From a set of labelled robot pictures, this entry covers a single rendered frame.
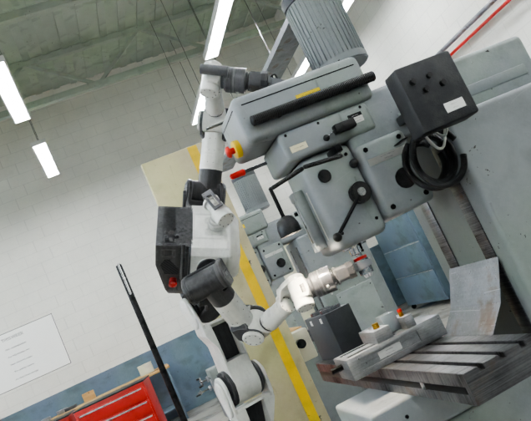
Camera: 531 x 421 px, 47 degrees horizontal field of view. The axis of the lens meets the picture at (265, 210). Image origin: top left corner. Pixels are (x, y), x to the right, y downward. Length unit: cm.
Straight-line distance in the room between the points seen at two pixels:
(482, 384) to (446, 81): 87
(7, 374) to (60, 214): 276
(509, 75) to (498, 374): 118
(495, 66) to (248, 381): 147
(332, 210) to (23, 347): 942
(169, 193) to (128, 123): 794
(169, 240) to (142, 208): 906
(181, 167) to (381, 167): 198
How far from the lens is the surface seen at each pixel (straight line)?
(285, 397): 375
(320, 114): 202
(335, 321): 250
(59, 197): 1132
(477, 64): 236
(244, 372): 244
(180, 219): 222
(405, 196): 204
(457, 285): 232
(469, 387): 157
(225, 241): 215
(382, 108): 212
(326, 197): 197
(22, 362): 1107
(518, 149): 216
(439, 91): 192
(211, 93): 215
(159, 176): 378
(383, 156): 205
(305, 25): 223
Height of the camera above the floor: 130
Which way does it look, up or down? 7 degrees up
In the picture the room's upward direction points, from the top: 25 degrees counter-clockwise
